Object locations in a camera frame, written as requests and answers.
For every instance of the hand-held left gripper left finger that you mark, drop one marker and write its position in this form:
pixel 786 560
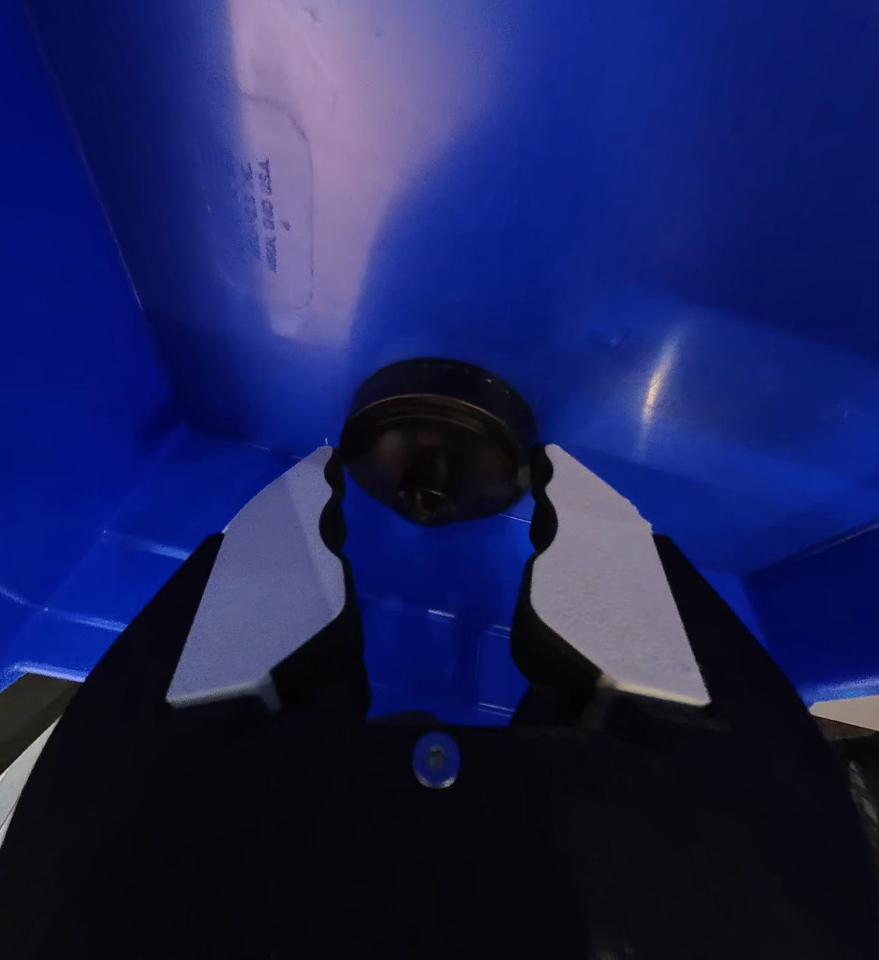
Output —
pixel 260 600

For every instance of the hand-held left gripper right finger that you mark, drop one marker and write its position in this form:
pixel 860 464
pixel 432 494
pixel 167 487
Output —
pixel 612 600

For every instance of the black bottle lid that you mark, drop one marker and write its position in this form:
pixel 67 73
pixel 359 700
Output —
pixel 440 435

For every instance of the blue plastic bin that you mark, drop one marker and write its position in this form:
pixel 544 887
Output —
pixel 635 225

